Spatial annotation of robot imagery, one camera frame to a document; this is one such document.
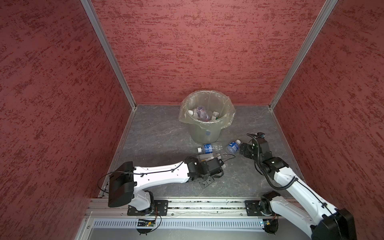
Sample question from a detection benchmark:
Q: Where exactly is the sunflower label bottle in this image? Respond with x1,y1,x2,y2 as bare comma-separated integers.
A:
211,111,220,121

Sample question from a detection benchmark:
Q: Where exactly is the circuit board under rail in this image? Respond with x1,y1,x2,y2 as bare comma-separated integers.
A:
263,219,279,235
137,219,157,228

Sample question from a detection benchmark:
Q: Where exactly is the left circuit board under rail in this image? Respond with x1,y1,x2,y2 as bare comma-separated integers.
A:
137,219,157,228

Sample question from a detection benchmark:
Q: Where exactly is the grey mesh waste bin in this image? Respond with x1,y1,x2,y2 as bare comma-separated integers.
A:
182,91,230,145

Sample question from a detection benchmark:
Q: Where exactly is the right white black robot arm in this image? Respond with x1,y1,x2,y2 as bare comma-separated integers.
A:
240,133,357,240

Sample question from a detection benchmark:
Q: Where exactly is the white slotted cable duct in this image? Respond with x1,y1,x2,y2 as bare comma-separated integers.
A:
92,219,265,232

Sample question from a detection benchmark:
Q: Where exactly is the right corner aluminium post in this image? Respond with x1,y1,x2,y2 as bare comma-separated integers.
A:
269,0,338,112

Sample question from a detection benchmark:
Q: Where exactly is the aluminium front rail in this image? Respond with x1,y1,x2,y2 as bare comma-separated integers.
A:
86,197,262,219

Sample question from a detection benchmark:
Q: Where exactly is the tall clear bottle white cap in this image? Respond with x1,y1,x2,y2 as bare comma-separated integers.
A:
196,106,211,122

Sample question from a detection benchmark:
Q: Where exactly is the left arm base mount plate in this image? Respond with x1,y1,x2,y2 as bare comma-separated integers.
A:
127,200,169,217

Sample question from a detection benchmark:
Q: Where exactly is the clear plastic bin liner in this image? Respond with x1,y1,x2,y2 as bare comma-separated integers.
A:
179,90,236,132

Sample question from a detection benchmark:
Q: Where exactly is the corner aluminium post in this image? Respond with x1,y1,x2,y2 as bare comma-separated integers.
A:
269,0,338,112
81,0,137,111

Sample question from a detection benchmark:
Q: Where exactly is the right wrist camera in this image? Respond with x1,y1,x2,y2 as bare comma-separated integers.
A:
257,132,265,139

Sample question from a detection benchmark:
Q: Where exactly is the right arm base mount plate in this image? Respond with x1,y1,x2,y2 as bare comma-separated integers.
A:
245,199,280,218

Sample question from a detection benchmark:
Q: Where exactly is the red white label water bottle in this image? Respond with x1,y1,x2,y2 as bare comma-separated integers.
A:
188,109,199,119

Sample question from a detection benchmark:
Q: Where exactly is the left corner aluminium post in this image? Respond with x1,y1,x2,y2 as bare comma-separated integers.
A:
81,0,137,111

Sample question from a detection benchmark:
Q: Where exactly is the right circuit board under rail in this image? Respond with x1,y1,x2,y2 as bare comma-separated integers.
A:
263,219,279,235

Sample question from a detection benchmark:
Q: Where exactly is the white yellow label bottle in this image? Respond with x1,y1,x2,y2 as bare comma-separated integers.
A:
197,153,222,162

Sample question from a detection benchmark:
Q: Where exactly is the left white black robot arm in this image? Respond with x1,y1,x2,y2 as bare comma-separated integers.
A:
108,157,225,214

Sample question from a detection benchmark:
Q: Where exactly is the blue label bottle white cap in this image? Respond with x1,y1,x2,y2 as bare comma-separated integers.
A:
226,140,241,155

